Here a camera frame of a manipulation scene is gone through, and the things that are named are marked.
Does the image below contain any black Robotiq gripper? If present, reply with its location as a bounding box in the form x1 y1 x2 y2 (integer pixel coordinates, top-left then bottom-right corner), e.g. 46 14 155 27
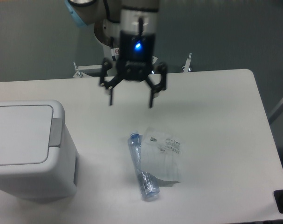
99 31 167 108

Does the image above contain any white push-lid trash can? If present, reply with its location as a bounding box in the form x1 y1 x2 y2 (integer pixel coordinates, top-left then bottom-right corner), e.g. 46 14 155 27
0 100 79 200

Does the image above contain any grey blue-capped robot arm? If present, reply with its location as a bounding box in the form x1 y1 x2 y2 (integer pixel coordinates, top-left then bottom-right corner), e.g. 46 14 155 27
65 0 168 107

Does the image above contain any crumpled white plastic wrapper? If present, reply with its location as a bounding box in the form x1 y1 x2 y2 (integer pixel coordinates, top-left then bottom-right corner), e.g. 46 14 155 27
142 127 185 182

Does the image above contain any clear plastic water bottle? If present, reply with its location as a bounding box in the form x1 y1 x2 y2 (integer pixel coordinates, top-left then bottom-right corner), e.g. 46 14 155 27
127 131 160 202

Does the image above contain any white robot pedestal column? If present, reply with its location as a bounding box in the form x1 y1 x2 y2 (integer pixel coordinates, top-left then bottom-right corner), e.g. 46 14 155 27
102 44 120 77

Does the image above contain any black cable on pedestal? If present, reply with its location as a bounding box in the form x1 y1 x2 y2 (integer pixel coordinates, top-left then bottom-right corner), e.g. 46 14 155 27
110 36 120 62

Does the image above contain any white pedestal base frame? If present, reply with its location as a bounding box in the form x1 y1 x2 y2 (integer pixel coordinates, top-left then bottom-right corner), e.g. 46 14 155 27
73 53 193 78

